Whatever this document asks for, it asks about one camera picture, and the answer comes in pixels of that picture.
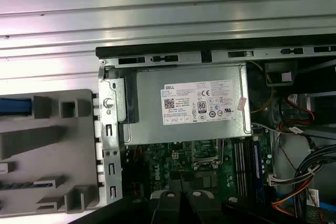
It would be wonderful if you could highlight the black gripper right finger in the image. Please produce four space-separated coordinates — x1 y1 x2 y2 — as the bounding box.
185 189 297 224

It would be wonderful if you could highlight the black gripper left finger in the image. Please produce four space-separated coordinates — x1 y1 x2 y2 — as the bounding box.
68 190 186 224

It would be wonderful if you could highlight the orange red power wire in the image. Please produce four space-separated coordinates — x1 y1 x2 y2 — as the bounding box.
271 178 320 210

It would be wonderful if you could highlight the metal socket cover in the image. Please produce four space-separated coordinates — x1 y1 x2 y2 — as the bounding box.
192 138 224 170

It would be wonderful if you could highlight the green motherboard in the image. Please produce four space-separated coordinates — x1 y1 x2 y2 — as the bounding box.
123 126 276 204

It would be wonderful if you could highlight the thin metal locking lever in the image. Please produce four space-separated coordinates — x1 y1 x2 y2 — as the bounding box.
221 138 229 168

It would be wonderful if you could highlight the grey power supply unit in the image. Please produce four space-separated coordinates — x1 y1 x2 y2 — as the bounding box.
123 62 253 146

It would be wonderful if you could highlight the grey parts rack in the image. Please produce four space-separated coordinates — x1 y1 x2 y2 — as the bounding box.
0 89 99 219

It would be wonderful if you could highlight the RAM stick with white label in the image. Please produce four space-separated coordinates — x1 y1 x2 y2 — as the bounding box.
0 179 57 190

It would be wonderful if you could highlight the black open PC case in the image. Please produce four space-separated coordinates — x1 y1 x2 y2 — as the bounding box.
94 33 336 224

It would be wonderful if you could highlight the grey optical drive cage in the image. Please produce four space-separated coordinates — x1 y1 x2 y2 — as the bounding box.
296 56 336 141

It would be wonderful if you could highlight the black cable bundle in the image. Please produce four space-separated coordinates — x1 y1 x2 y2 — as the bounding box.
292 145 336 224

